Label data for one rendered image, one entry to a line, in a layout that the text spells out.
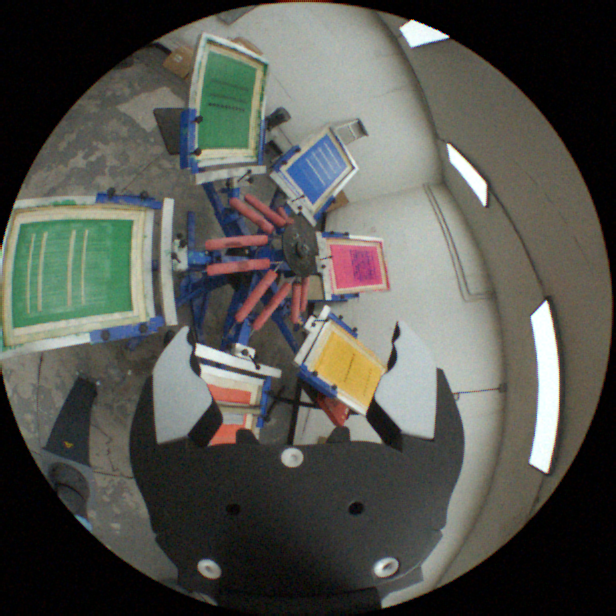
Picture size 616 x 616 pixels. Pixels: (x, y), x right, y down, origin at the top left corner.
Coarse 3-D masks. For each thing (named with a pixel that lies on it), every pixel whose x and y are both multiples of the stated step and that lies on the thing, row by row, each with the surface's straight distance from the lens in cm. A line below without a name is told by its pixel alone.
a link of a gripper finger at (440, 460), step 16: (448, 384) 10; (448, 400) 9; (448, 416) 8; (448, 432) 8; (400, 448) 7; (416, 448) 7; (432, 448) 7; (448, 448) 8; (464, 448) 8; (416, 464) 7; (432, 464) 7; (448, 464) 8; (432, 480) 7; (448, 480) 7; (432, 496) 7; (448, 496) 7; (352, 512) 7; (432, 512) 7; (432, 528) 7
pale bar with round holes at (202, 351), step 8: (200, 344) 91; (200, 352) 91; (208, 352) 93; (216, 352) 95; (216, 360) 95; (224, 360) 98; (232, 360) 100; (240, 360) 103; (240, 368) 107; (248, 368) 107; (264, 368) 115; (272, 368) 120; (272, 376) 125
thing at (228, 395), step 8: (224, 392) 110; (232, 392) 114; (240, 392) 117; (248, 392) 121; (224, 400) 112; (232, 400) 115; (240, 400) 118; (248, 400) 122; (224, 424) 116; (232, 424) 119; (224, 432) 118; (232, 432) 121
